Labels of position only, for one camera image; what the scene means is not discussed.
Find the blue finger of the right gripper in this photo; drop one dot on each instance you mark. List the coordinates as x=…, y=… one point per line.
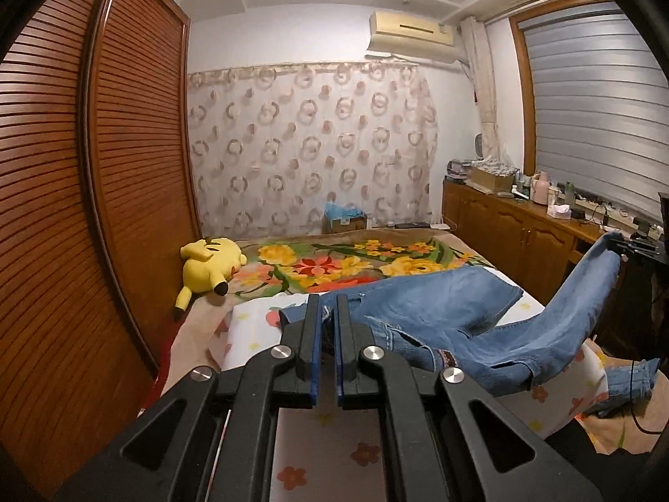
x=634, y=246

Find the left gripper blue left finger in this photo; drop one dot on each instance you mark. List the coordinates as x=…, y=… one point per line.
x=309, y=354

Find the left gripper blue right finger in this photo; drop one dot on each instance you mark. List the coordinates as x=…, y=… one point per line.
x=346, y=354

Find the blue denim jeans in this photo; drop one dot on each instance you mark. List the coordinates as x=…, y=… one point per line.
x=627, y=385
x=453, y=319

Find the pink tissue box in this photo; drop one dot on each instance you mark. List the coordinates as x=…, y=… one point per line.
x=559, y=211

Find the wooden sideboard cabinet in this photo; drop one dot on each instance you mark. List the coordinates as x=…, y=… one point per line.
x=518, y=238

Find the floral brown bed blanket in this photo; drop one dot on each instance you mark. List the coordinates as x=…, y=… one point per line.
x=223, y=332

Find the pink thermos jug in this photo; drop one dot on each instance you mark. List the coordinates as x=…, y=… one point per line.
x=540, y=186

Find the yellow plush toy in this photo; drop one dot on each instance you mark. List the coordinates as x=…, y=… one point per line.
x=209, y=265

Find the cardboard box on sideboard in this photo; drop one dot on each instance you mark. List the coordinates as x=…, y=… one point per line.
x=492, y=182

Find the grey window blind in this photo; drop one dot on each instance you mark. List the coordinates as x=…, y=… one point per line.
x=600, y=105

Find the patterned sheer curtain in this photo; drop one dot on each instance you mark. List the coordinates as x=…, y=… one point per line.
x=272, y=146

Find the wooden louvered wardrobe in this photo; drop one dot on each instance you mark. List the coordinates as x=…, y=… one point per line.
x=96, y=199

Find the beige tied window curtain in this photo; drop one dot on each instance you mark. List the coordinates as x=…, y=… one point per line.
x=478, y=52

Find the cream wall air conditioner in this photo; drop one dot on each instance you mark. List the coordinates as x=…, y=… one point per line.
x=409, y=36

